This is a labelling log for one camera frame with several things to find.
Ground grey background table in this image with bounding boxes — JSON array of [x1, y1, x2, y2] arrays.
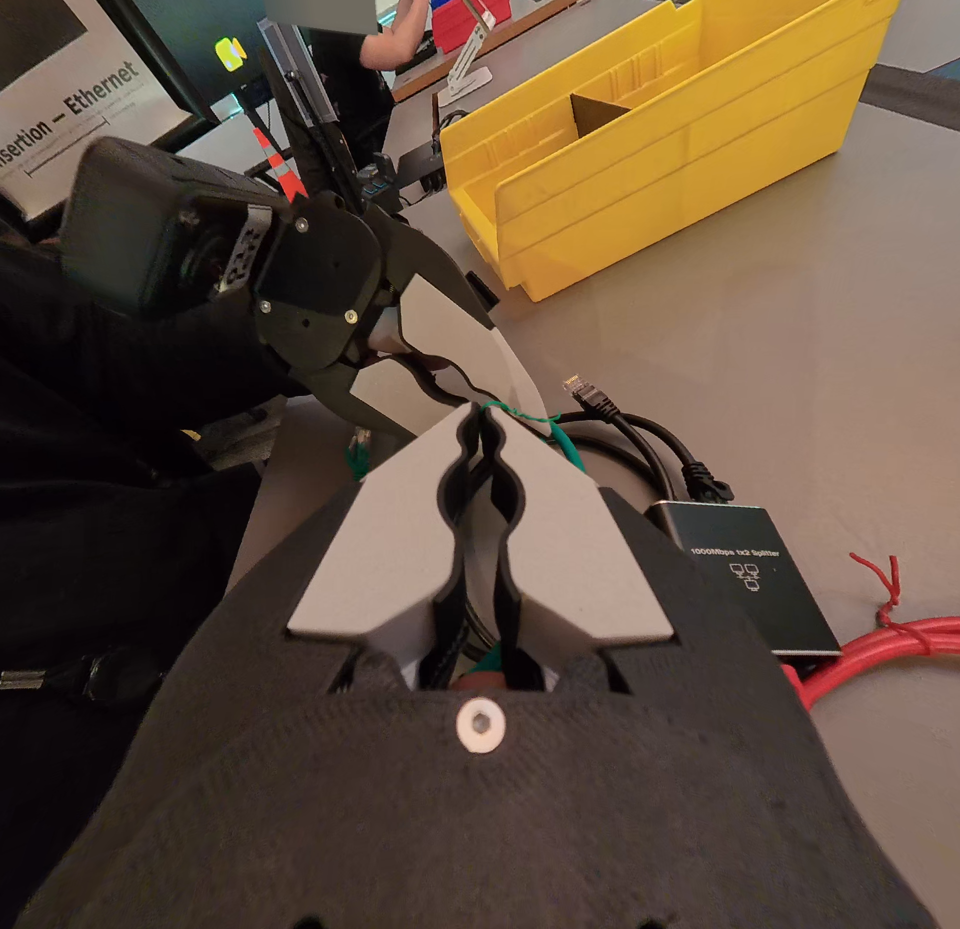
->
[[390, 0, 601, 104]]

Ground orange striped pole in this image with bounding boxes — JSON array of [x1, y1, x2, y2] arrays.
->
[[251, 126, 310, 204]]

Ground black bin divider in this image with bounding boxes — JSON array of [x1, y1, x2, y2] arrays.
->
[[570, 92, 633, 145]]

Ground black ethernet cable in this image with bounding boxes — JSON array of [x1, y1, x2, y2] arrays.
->
[[463, 374, 735, 664]]

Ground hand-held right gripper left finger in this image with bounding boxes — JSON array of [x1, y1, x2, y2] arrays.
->
[[286, 402, 481, 641]]

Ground red ethernet cable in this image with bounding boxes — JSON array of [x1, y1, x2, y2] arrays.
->
[[780, 617, 960, 713]]

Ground red twist tie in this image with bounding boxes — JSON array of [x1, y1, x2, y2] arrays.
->
[[849, 554, 933, 654]]

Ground yellow plastic bin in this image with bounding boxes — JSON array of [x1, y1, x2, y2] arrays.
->
[[438, 0, 913, 303]]

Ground red storage bin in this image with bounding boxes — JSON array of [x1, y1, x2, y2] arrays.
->
[[431, 0, 513, 55]]

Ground small document stand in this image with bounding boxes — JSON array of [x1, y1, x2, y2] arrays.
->
[[437, 0, 496, 110]]

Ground black ethernet splitter box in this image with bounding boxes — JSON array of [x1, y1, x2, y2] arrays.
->
[[646, 500, 843, 657]]

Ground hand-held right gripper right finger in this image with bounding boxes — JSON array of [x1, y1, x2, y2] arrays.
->
[[480, 406, 676, 645]]

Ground green ethernet cable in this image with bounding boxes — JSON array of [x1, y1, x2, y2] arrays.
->
[[343, 423, 594, 679]]

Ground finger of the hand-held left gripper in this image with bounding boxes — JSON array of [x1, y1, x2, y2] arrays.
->
[[373, 272, 550, 424], [351, 357, 472, 440]]

